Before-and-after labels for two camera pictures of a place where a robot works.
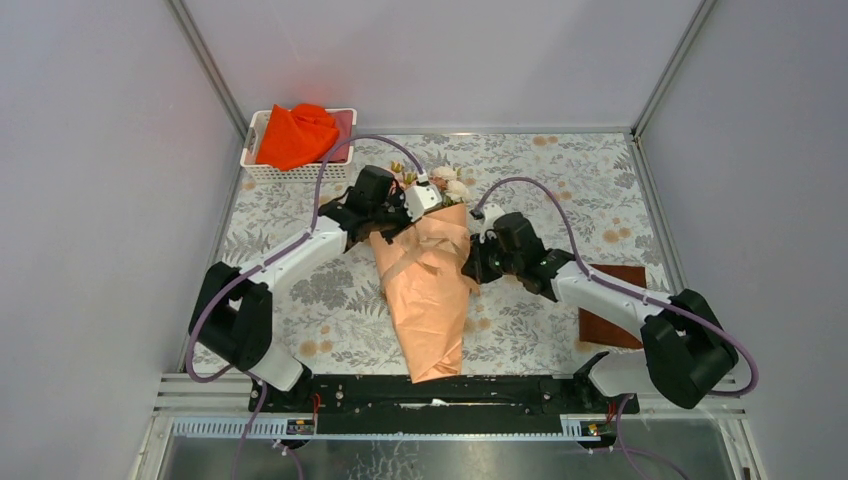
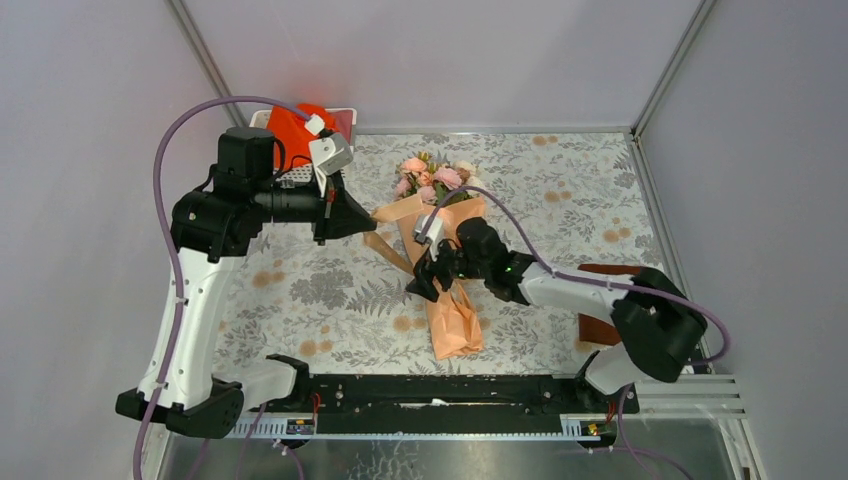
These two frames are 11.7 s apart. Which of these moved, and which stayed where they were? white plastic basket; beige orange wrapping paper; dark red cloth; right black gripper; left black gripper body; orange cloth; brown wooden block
Moved: right black gripper; left black gripper body; beige orange wrapping paper
Stayed: brown wooden block; dark red cloth; orange cloth; white plastic basket
